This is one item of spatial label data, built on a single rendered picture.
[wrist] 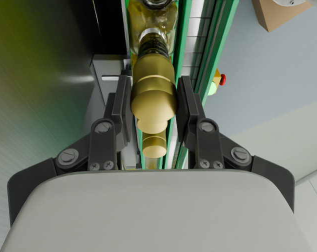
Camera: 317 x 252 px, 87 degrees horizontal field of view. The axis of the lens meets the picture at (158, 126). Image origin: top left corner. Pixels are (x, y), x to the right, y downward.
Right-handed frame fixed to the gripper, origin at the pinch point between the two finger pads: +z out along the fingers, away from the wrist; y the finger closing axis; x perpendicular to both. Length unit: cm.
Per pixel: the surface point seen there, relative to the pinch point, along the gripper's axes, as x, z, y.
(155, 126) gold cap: -6.1, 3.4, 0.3
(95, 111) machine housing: -24.3, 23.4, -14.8
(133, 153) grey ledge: -60, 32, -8
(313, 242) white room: -433, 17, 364
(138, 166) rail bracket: -58, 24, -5
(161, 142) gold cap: -10.2, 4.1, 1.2
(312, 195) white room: -369, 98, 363
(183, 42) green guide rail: -5.6, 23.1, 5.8
